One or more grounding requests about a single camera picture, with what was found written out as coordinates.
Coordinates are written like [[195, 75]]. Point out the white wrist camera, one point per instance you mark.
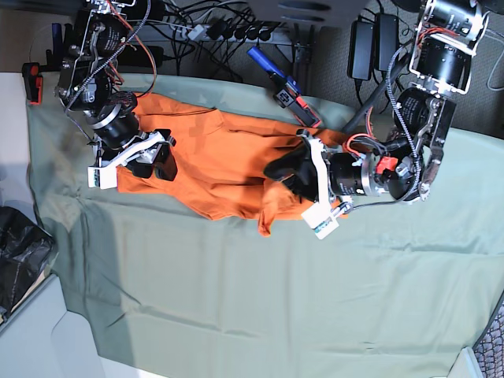
[[102, 177], [321, 220]]

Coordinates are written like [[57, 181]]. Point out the grey patterned chair corner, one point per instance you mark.
[[488, 349]]

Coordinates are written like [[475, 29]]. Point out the blue clamp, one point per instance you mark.
[[287, 94], [32, 71]]

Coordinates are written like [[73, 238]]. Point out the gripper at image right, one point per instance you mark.
[[323, 174]]

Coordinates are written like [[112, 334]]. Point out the blue clamp at centre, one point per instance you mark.
[[287, 94]]

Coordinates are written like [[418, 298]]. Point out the black plastic bag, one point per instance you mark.
[[25, 249]]

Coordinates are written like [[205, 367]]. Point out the black power brick left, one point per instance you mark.
[[140, 58]]

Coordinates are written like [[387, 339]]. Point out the blue clamp at left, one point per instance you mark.
[[32, 71]]

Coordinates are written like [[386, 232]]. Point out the orange T-shirt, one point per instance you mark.
[[220, 159]]

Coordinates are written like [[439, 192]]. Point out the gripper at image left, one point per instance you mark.
[[117, 131]]

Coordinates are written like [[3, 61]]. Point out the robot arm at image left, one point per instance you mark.
[[90, 83]]

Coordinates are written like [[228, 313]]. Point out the green table cloth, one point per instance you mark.
[[394, 291]]

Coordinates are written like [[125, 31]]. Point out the black power adapter outer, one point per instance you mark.
[[386, 40]]

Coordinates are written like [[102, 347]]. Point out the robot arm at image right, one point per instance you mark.
[[396, 139]]

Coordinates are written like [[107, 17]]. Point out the black power adapter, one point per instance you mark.
[[361, 50], [386, 40]]

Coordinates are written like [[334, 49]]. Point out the power strip with plugs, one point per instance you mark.
[[248, 33]]

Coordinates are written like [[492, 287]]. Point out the aluminium frame post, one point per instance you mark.
[[296, 42]]

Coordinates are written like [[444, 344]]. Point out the black power adapter inner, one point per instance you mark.
[[361, 50]]

